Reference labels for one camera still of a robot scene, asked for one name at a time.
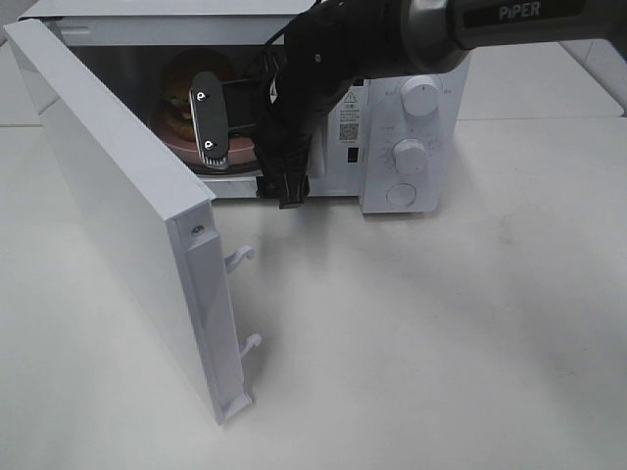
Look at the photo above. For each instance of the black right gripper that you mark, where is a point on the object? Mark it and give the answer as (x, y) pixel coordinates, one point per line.
(289, 104)

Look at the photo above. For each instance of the pink round plate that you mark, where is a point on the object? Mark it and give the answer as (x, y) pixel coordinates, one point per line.
(166, 127)

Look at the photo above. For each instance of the round white door release button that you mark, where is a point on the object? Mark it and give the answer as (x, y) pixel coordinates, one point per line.
(401, 195)

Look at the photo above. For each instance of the white microwave knob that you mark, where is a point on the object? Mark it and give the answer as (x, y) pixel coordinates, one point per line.
(420, 96)
(410, 156)

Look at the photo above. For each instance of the white microwave door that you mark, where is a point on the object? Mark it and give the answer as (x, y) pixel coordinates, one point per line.
(149, 214)

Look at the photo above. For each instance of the toy burger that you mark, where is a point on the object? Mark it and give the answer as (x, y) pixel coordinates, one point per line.
(176, 81)

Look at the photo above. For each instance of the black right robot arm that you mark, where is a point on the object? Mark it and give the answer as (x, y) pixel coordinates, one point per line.
(333, 43)

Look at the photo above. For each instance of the glass microwave turntable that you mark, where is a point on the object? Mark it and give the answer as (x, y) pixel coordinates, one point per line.
(222, 167)

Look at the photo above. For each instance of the white microwave oven body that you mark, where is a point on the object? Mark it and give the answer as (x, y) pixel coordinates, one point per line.
(91, 69)

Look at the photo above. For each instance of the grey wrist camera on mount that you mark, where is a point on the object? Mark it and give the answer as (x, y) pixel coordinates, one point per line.
(220, 110)

